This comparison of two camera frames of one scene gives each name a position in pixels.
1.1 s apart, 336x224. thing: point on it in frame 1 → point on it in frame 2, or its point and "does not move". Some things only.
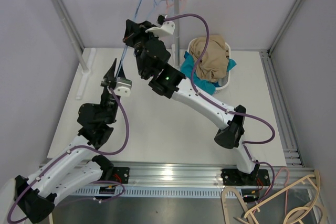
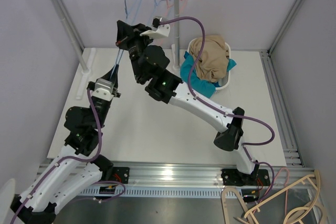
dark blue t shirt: (217, 84) does not move
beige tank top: (213, 66) does not move
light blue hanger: (155, 4) → (121, 51)
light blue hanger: (155, 0) does not move
